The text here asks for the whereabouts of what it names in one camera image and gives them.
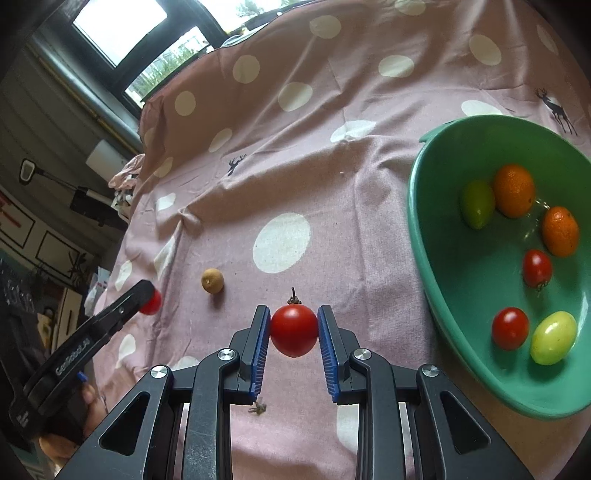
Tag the person's left hand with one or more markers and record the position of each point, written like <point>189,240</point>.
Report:
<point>92,410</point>

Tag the black device with white stick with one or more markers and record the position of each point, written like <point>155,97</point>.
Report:
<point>87,203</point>

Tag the orange mandarin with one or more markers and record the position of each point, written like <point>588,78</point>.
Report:
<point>514,190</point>
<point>560,231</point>

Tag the printed white box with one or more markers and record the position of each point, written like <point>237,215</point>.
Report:
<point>99,288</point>

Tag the small brown longan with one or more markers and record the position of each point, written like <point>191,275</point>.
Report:
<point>212,280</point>

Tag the pink polka-dot cloth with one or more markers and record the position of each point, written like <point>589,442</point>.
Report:
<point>300,161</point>

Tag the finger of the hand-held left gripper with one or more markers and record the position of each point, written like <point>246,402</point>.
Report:
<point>122,309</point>

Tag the white board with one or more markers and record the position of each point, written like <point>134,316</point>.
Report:
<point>102,157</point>

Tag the dried stem bit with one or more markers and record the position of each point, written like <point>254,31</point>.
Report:
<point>258,408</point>

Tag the black planter with grass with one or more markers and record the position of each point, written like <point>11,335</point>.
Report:
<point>166,64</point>

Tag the round green lime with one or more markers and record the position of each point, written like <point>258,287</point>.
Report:
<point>478,205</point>

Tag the framed wall picture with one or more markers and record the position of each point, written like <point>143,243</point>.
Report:
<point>55,249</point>

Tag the black framed window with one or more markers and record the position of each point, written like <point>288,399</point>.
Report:
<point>147,51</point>

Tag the pink clothing pile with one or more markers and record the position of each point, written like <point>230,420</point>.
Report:
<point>127,173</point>

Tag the green plastic bowl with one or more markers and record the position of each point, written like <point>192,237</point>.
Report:
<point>461,286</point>

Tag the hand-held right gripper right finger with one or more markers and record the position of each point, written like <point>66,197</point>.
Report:
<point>328,355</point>

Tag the wall poster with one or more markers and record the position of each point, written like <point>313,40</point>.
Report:
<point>14,221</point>

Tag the yellow-green oval fruit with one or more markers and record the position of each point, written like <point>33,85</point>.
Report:
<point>554,338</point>

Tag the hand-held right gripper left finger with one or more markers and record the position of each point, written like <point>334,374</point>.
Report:
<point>259,355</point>

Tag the red tomato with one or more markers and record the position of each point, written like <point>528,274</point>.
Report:
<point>294,331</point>
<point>537,267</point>
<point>510,328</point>
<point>153,305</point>

